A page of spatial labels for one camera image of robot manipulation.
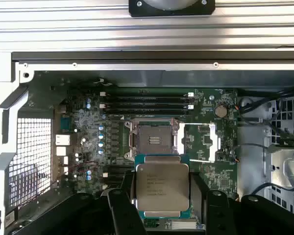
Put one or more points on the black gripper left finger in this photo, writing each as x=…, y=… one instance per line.
x=127, y=213

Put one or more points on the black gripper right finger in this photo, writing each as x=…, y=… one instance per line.
x=218, y=215

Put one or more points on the silver green CPU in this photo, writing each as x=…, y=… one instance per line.
x=161, y=186

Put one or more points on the metal socket cover frame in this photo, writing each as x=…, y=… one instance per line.
x=212, y=142

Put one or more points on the CPU socket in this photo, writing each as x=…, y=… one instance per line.
x=154, y=132

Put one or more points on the green motherboard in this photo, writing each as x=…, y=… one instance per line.
x=205, y=171

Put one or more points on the perforated metal disk cage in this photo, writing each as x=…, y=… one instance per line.
x=252, y=137

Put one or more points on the silver port block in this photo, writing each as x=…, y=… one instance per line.
x=63, y=139

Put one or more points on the silver coin battery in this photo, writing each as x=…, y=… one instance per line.
x=221, y=110

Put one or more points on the blue port connector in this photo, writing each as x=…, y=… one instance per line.
x=65, y=123

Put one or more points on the black grey PC case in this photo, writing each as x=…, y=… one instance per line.
x=142, y=57

